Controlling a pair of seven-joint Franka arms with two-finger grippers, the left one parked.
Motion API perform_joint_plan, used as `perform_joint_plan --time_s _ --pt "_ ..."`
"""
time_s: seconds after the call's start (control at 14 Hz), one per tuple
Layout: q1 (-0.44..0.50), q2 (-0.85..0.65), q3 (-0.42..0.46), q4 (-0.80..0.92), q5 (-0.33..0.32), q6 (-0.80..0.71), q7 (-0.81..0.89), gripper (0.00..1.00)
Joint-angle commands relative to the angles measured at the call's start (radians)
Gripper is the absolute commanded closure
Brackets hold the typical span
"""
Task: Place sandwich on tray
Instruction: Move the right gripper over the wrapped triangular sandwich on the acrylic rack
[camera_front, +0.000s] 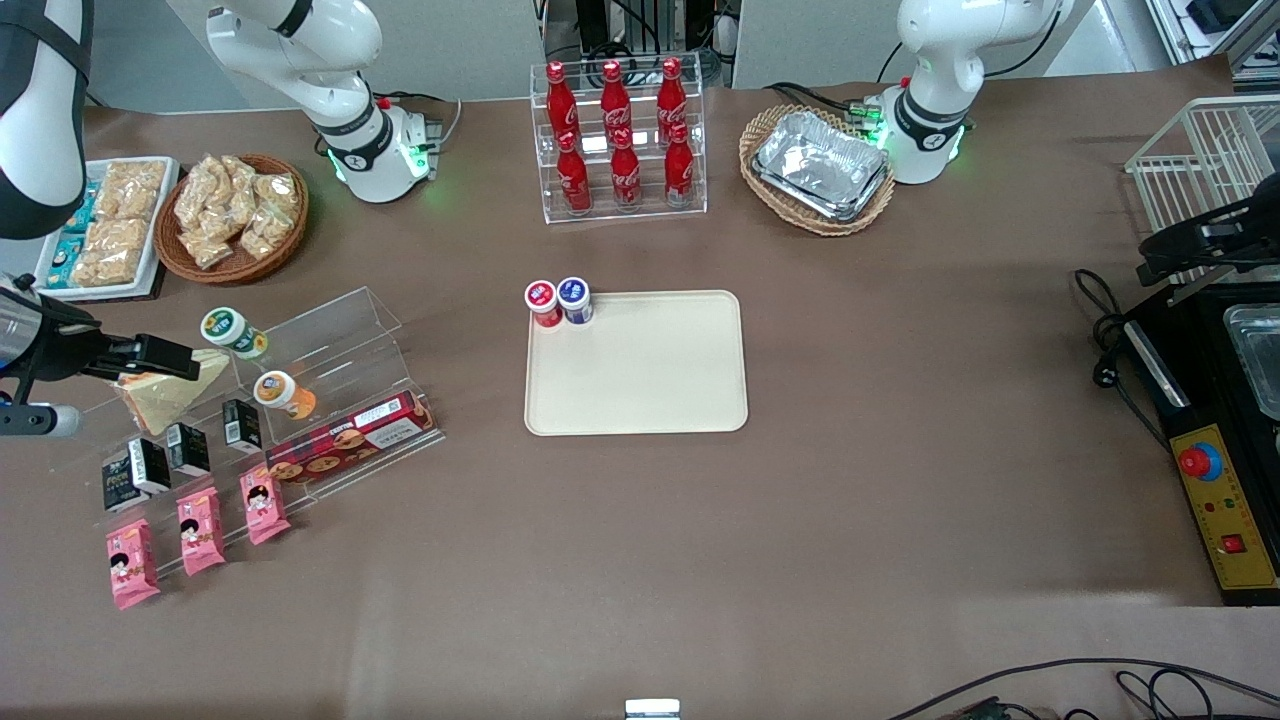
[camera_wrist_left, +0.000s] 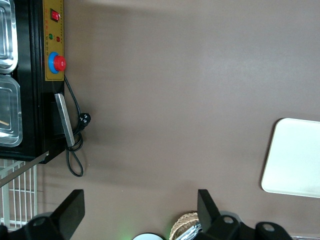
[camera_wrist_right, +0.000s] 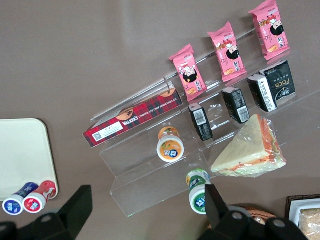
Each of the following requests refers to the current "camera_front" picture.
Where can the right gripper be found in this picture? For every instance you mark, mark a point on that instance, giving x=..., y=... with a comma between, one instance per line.
x=62, y=346

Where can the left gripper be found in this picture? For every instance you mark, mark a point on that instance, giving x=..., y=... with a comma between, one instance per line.
x=1232, y=233

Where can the triangle sandwich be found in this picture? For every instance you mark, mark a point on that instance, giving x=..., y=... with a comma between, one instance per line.
x=165, y=402

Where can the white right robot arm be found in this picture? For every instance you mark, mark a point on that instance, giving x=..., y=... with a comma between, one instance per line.
x=340, y=60

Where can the silver foil tray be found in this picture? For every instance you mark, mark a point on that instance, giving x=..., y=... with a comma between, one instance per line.
x=820, y=155
x=840, y=212

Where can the beige plastic tray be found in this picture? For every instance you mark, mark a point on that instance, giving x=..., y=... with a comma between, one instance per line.
x=650, y=380

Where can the white rectangular plastic bin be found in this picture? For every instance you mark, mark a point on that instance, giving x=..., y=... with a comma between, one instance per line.
x=150, y=275

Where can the black sealing machine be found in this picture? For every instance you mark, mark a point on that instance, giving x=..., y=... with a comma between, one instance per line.
x=1195, y=350

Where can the green-lid small bottle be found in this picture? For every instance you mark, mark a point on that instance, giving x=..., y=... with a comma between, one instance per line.
x=232, y=332

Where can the bag of crispy rice snack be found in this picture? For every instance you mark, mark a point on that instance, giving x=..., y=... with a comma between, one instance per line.
x=130, y=190
x=112, y=252

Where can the teal snack packet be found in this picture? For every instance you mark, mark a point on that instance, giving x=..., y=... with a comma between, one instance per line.
x=84, y=208
x=66, y=262

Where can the black tissue pack gold print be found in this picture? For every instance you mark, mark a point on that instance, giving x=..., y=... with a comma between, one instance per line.
x=122, y=488

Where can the clear bag of fried snacks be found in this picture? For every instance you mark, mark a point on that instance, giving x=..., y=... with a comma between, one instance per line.
x=207, y=248
x=235, y=180
x=200, y=195
x=268, y=225

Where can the steel machine pan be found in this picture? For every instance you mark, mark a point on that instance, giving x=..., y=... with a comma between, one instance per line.
x=1260, y=360

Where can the orange-lid small bottle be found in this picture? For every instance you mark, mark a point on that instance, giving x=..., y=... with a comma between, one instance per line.
x=283, y=393

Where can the pink cartoon snack pack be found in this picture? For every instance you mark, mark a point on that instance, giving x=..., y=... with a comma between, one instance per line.
x=132, y=565
x=264, y=507
x=201, y=532

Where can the clear acrylic stepped display stand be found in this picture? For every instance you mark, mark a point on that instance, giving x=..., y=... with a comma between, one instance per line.
x=330, y=345

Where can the brown wicker basket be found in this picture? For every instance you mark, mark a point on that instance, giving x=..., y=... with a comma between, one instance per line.
x=290, y=235

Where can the red emergency stop button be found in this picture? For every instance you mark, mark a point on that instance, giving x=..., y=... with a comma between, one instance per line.
x=1199, y=462

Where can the red tartan cookie box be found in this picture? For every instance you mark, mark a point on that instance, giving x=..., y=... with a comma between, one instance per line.
x=345, y=440

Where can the yellow control panel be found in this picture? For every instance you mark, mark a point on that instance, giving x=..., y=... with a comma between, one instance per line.
x=1230, y=520

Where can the red-lid small cup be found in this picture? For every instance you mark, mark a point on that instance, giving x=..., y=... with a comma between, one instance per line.
x=542, y=300

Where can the light woven wicker basket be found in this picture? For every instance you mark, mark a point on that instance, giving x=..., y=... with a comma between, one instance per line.
x=765, y=135

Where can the blue-lid small cup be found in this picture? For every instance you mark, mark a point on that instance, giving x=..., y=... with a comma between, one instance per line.
x=575, y=298

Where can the red cola bottle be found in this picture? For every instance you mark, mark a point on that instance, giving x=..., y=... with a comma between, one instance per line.
x=680, y=170
x=671, y=95
x=574, y=178
x=626, y=175
x=615, y=98
x=560, y=100

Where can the clear acrylic bottle rack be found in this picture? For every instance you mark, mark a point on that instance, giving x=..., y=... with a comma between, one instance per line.
x=648, y=175

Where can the aluminium frame structure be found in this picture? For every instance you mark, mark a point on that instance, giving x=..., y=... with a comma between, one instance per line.
x=1215, y=30

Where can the small silver metal bracket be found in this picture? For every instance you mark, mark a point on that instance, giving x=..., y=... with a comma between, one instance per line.
x=652, y=710

